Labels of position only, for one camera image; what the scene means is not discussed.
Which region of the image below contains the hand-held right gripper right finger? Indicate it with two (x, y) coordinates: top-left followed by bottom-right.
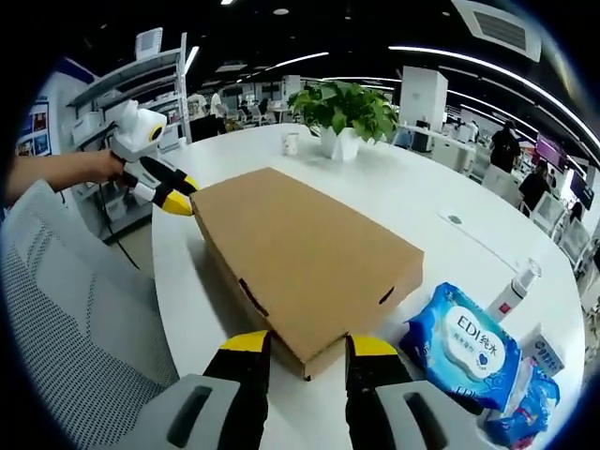
(345, 333), (493, 450)

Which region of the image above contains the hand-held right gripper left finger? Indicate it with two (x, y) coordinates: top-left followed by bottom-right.
(112, 329), (273, 450)

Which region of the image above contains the blue wet wipes pack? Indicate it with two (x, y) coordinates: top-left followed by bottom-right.
(397, 281), (524, 413)

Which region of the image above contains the brown cardboard shoe box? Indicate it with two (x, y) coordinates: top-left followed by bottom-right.
(189, 167), (426, 381)

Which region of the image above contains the blue tissue pack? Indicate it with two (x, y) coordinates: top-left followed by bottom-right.
(485, 360), (562, 446)

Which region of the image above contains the white spray bottle red label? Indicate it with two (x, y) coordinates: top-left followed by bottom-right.
(487, 257), (543, 324)

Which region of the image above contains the white printed carton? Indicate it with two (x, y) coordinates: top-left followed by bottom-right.
(519, 322), (568, 376)

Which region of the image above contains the person's left hand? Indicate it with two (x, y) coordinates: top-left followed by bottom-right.
(91, 149), (125, 183)

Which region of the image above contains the grey metal shelf rack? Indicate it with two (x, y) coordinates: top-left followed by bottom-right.
(67, 32), (193, 235)

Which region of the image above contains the grey mesh office chair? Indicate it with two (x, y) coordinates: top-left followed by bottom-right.
(0, 180), (182, 450)

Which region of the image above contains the green plant in white pot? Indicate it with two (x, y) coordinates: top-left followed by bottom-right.
(286, 80), (399, 161)

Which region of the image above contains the white mesh office chair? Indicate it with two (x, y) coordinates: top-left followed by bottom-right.
(560, 217), (592, 263)
(529, 191), (566, 235)

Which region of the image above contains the dark computer monitor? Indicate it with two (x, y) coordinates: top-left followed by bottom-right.
(569, 171), (596, 198)

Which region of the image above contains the purple display screen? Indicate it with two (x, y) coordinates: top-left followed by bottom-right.
(536, 138), (566, 170)

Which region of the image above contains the long ceiling light strip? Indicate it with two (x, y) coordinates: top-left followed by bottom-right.
(388, 45), (600, 137)

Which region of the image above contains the ceiling air vent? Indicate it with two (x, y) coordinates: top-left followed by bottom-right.
(452, 0), (543, 62)

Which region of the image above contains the black cable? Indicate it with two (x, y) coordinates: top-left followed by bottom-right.
(96, 182), (142, 271)

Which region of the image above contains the wall poster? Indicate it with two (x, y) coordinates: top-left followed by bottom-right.
(16, 100), (53, 158)

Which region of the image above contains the table cable port cover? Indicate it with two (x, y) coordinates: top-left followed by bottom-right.
(438, 208), (515, 271)

